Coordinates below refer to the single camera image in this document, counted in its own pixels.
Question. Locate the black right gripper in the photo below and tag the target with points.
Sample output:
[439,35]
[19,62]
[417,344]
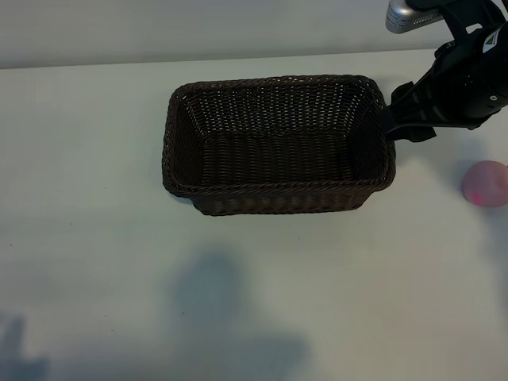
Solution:
[468,89]

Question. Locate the pink peach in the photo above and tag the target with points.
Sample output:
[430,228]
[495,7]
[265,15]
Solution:
[486,184]

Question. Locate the dark brown wicker basket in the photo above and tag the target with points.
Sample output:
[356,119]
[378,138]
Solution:
[278,166]

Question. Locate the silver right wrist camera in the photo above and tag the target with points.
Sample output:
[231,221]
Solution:
[402,16]

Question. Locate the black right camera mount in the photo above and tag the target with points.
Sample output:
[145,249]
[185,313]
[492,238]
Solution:
[464,20]

